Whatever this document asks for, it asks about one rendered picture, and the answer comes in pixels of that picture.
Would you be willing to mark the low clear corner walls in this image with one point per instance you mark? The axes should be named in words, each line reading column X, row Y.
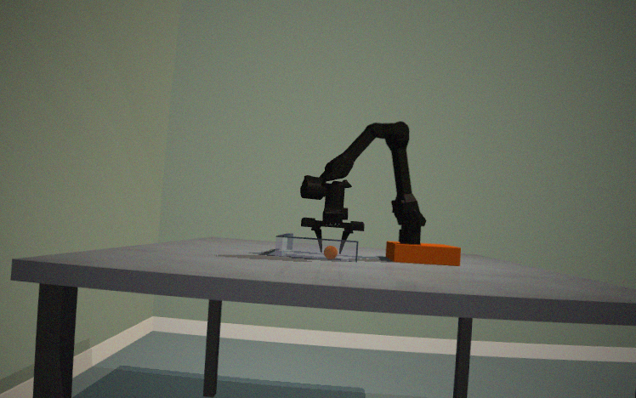
column 315, row 249

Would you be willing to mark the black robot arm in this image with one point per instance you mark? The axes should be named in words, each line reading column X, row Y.
column 405, row 205

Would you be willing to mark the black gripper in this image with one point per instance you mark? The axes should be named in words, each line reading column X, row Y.
column 317, row 224

